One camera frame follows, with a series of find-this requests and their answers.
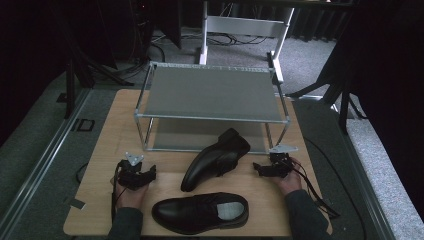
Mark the black leather shoe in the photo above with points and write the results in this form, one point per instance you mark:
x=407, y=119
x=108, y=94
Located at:
x=216, y=159
x=193, y=213

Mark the aluminium rail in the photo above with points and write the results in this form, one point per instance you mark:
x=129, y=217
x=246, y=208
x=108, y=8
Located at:
x=366, y=186
x=46, y=156

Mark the black stand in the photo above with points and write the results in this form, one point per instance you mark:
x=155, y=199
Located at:
x=70, y=86
x=343, y=100

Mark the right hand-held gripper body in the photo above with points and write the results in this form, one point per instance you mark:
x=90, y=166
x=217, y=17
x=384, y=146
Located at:
x=280, y=165

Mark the grey tape piece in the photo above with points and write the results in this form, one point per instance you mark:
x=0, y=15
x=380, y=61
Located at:
x=76, y=202

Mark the grey metal shoe rack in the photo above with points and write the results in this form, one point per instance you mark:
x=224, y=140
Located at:
x=213, y=91

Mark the person's right hand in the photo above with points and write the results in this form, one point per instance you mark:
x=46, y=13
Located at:
x=290, y=182

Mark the white table frame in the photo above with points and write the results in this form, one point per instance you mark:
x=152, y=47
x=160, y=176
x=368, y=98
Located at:
x=245, y=25

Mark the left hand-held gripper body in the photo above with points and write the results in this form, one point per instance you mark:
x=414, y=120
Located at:
x=130, y=175

